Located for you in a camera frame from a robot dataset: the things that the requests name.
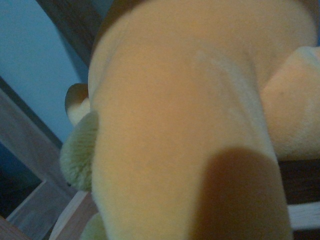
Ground green plush toy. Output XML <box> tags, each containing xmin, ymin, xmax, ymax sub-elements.
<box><xmin>59</xmin><ymin>110</ymin><xmax>106</xmax><ymax>240</ymax></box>

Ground orange plush dinosaur toy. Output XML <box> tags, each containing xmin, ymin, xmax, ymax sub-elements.
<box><xmin>88</xmin><ymin>0</ymin><xmax>320</xmax><ymax>240</ymax></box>

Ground light wooden shelf unit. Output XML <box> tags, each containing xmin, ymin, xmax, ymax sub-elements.
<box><xmin>0</xmin><ymin>79</ymin><xmax>97</xmax><ymax>240</ymax></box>

